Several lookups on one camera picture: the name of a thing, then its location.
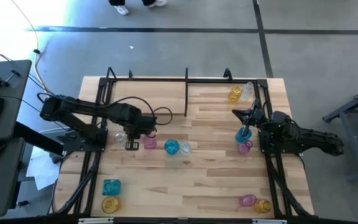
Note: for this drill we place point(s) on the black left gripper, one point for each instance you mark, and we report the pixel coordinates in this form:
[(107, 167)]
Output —
[(141, 126)]

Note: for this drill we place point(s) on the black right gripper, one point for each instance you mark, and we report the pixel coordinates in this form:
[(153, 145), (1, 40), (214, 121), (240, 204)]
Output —
[(257, 119)]

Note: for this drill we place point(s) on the blue tall glass bottle vase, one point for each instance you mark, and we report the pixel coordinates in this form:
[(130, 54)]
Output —
[(239, 138)]

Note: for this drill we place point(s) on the pink ribbed glass vase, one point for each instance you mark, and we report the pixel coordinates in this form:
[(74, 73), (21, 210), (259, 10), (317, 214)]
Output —
[(247, 200), (150, 143)]

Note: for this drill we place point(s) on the clear wide panelled glass vase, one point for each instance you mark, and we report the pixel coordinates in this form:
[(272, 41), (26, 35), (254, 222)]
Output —
[(120, 137)]

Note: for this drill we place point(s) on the pink swirl glass bud vase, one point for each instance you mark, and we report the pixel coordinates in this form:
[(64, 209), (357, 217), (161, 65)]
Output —
[(244, 148)]

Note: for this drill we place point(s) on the yellow glass bottle vase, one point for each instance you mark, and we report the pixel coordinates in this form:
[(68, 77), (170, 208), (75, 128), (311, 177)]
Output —
[(235, 94)]

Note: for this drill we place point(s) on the clear narrow-neck glass bottle vase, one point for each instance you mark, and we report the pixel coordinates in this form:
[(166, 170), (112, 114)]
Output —
[(247, 91)]

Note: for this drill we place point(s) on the blue round embossed glass vase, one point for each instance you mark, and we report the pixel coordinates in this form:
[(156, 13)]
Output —
[(171, 147)]

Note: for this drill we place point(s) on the clear finely ribbed glass vase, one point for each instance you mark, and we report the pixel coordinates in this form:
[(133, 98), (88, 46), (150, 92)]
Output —
[(185, 148)]

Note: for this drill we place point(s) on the blue square textured glass vase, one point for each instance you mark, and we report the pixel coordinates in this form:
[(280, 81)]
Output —
[(111, 187)]

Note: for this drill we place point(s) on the yellow panelled round glass vase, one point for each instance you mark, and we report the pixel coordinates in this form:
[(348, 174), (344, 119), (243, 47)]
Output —
[(262, 205)]

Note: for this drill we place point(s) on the yellow diamond-pattern glass vase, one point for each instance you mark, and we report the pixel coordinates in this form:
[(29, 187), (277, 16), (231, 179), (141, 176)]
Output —
[(110, 204)]

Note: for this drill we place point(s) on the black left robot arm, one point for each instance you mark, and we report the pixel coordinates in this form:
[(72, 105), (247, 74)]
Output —
[(73, 107)]

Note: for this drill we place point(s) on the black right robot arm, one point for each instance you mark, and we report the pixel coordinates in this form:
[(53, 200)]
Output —
[(315, 138)]

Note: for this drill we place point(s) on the black desk support beam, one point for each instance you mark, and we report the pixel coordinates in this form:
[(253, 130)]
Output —
[(36, 138)]

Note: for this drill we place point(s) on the white paper sheet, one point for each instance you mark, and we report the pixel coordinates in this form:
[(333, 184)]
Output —
[(42, 169)]

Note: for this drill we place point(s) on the grey metal side table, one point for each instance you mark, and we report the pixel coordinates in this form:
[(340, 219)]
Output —
[(352, 144)]

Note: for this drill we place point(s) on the person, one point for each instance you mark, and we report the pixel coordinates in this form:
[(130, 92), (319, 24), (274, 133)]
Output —
[(122, 10)]

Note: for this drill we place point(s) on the black floor plug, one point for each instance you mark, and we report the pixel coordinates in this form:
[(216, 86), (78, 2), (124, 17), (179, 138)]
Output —
[(22, 203)]

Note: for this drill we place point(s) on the dark grey desk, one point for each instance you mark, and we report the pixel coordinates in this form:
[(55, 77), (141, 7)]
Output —
[(8, 186)]

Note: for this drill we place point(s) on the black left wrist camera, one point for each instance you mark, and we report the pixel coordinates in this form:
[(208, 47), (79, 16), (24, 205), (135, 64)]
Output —
[(132, 145)]

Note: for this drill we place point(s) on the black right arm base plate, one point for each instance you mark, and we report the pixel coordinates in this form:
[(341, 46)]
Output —
[(266, 146)]

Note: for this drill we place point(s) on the black aluminium table frame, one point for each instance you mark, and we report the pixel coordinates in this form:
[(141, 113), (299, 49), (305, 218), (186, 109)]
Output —
[(216, 81)]

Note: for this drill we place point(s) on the black metal shelf frame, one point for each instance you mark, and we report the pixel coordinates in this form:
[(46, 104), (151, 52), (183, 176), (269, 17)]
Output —
[(186, 93)]

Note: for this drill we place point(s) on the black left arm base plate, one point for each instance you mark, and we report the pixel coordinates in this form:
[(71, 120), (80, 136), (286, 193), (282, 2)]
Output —
[(73, 144)]

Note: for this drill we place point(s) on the silver aluminium bracket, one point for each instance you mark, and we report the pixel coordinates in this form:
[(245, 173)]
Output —
[(269, 221), (95, 220)]

